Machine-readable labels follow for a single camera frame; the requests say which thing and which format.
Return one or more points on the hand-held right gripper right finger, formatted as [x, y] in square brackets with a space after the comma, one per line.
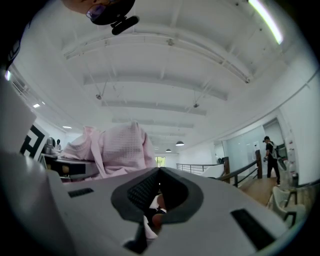
[217, 195]

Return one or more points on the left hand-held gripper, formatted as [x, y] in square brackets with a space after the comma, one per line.
[17, 120]

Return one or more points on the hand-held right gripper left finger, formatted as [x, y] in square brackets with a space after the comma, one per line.
[95, 217]

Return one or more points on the pink clothes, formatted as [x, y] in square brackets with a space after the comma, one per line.
[120, 150]

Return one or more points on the wooden stair railing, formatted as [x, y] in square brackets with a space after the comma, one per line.
[226, 170]

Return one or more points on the grey metal balcony railing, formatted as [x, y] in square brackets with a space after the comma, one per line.
[200, 164]

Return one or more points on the pale plastic chair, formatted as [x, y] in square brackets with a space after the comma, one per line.
[277, 200]

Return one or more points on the ceiling spotlight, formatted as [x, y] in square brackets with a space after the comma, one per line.
[196, 105]
[98, 96]

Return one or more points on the person's head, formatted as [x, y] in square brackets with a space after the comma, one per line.
[80, 5]

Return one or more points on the long ceiling strip light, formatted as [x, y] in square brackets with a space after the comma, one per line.
[267, 20]

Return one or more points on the black head camera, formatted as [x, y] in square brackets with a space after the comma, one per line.
[125, 25]

